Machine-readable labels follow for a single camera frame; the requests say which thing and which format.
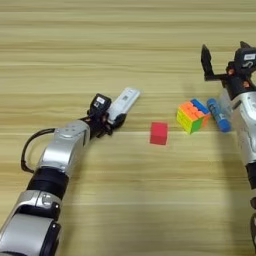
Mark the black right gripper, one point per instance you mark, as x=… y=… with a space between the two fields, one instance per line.
x=238 y=85

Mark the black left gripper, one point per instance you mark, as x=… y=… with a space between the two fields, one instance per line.
x=98 y=125

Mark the white rectangular eraser block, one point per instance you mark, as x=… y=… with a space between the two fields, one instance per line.
x=125 y=100

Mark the red cube block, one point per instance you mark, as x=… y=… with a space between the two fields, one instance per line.
x=159 y=133

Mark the multicoloured puzzle cube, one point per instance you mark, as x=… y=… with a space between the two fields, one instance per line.
x=191 y=115

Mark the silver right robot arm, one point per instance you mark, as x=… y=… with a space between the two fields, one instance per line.
x=248 y=133

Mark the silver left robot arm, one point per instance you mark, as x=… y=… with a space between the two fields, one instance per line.
x=60 y=153

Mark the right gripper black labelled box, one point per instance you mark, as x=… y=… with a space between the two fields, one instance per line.
x=246 y=59

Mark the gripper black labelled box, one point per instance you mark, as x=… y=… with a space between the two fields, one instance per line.
x=100 y=103
x=246 y=59

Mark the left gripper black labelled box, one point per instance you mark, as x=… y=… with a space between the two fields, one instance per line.
x=100 y=103

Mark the blue glue stick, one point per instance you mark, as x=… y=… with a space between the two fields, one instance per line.
x=218 y=115

